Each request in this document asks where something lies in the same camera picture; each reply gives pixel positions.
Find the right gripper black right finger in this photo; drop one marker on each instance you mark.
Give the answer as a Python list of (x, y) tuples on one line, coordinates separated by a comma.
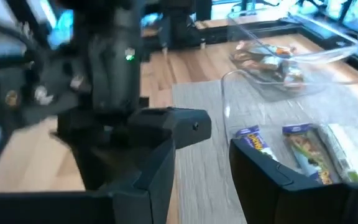
[(269, 196)]

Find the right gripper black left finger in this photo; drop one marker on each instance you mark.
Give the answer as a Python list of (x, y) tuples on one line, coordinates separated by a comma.
[(160, 174)]

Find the blue granola bar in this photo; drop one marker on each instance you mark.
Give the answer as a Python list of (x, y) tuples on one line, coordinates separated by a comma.
[(255, 141), (306, 152)]

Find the silver white granola bar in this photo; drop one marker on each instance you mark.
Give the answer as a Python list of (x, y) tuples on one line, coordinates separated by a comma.
[(346, 152)]

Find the green and red granola bar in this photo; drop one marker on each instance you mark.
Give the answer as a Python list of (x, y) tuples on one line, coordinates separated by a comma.
[(292, 79)]

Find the green and brown granola bar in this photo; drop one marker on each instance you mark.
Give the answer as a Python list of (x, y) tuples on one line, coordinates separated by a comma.
[(247, 59), (275, 63)]

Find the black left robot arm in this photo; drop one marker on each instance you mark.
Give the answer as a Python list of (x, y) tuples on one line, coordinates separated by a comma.
[(113, 77)]

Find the grey woven table mat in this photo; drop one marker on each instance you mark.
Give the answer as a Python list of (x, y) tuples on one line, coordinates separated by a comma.
[(204, 140)]

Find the clear plastic bin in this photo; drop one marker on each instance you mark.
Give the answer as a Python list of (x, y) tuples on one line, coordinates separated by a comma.
[(322, 53), (244, 102)]

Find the black aluminium table frame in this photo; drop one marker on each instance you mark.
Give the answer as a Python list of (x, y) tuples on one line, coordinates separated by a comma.
[(222, 34)]

